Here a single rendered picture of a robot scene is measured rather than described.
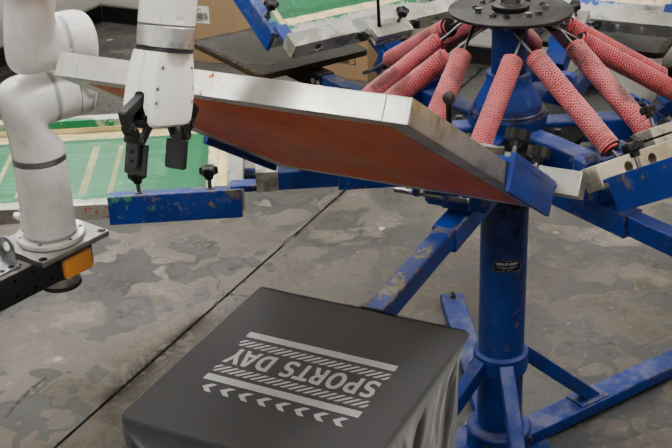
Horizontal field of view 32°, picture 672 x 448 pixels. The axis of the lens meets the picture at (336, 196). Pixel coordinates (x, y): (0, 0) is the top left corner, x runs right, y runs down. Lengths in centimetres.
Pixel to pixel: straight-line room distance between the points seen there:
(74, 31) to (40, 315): 238
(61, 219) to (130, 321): 206
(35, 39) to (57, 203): 32
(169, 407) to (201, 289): 234
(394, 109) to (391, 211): 331
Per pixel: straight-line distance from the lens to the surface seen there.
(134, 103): 151
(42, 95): 210
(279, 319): 226
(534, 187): 216
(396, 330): 221
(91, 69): 182
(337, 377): 208
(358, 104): 159
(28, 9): 199
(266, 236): 471
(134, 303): 432
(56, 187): 215
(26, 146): 212
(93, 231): 224
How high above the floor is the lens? 209
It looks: 25 degrees down
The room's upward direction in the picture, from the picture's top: 2 degrees counter-clockwise
